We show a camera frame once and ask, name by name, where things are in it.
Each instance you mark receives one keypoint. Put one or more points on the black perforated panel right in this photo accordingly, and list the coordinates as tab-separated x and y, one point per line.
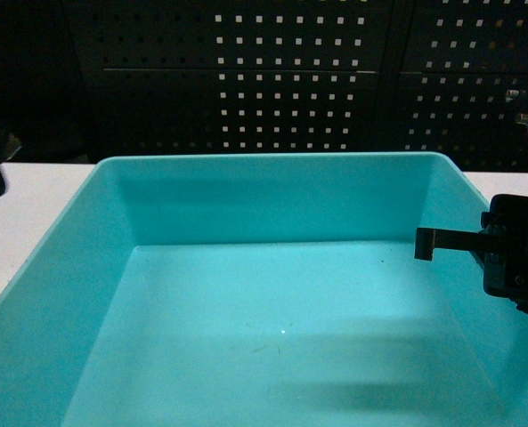
461	59

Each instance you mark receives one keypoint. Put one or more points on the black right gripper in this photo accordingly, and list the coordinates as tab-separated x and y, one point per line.
505	269

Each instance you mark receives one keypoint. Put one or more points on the black perforated pegboard panel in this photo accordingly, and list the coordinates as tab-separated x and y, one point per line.
191	77

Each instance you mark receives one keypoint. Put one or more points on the turquoise plastic bin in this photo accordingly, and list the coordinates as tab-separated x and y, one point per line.
275	290

